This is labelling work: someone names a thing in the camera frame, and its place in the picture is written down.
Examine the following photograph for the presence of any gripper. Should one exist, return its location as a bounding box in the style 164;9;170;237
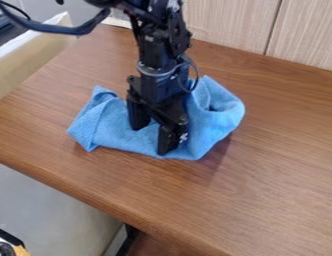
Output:
124;61;193;157

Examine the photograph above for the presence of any blue cloth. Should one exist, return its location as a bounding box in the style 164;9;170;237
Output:
65;74;247;161

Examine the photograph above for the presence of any cardboard box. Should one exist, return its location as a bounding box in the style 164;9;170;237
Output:
0;11;80;103

